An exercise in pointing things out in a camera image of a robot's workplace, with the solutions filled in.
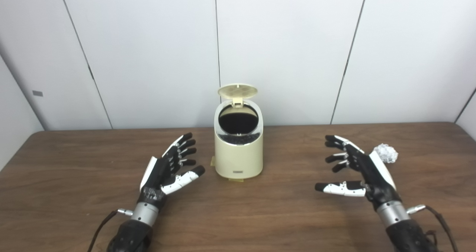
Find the white and black left hand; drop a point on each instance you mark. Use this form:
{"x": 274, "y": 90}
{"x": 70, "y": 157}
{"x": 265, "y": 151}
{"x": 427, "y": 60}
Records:
{"x": 158, "y": 177}

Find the white and black right hand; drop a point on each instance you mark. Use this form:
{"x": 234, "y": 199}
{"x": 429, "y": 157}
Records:
{"x": 379, "y": 181}

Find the white paper ball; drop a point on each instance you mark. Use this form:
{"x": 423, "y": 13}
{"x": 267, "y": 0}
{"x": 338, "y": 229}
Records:
{"x": 388, "y": 153}

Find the cream round bin lid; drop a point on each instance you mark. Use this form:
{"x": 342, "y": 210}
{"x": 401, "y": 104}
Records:
{"x": 238, "y": 91}

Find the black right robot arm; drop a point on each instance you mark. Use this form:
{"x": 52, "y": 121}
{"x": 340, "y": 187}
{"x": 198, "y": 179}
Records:
{"x": 394, "y": 213}

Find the cream-colored bin body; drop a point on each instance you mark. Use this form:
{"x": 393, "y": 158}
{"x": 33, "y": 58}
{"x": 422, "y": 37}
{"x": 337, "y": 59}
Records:
{"x": 238, "y": 159}

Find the small gray wall label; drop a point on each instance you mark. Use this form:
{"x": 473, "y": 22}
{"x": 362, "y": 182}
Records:
{"x": 37, "y": 93}

